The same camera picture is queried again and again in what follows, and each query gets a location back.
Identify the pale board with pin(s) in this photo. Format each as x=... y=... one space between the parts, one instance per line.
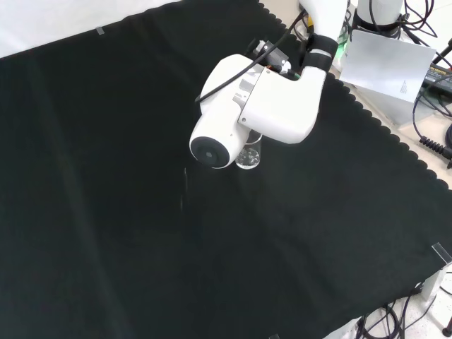
x=385 y=63

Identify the grey tape strip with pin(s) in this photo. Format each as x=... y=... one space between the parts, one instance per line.
x=100 y=31

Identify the clear glass beaker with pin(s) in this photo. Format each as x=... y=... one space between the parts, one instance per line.
x=251 y=157

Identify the clear plastic bracket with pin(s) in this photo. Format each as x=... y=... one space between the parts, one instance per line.
x=442 y=252

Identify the black power adapter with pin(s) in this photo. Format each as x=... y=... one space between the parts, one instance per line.
x=439 y=77

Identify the black bench cloth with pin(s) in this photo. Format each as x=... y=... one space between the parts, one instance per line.
x=106 y=176

